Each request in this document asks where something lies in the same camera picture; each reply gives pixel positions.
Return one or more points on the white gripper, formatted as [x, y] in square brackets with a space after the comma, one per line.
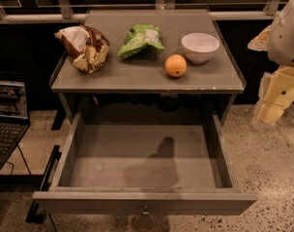
[286, 39]

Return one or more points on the green rice chip bag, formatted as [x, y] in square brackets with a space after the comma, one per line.
[141, 37]

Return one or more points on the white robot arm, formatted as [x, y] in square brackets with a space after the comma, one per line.
[280, 46]

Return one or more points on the brown yellow chip bag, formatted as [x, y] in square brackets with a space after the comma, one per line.
[87, 47]

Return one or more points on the open grey top drawer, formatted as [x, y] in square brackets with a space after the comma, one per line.
[145, 169]

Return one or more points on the white bowl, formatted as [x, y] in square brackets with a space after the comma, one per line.
[199, 47]

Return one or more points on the orange fruit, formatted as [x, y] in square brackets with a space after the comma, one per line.
[175, 65]

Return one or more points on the grey cabinet table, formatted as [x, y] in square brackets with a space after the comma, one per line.
[143, 73]

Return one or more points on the black laptop stand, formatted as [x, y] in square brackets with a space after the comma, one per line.
[24, 173]

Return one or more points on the black laptop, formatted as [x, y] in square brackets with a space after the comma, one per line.
[14, 114]

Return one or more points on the metal railing frame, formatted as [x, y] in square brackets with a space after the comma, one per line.
[147, 7]

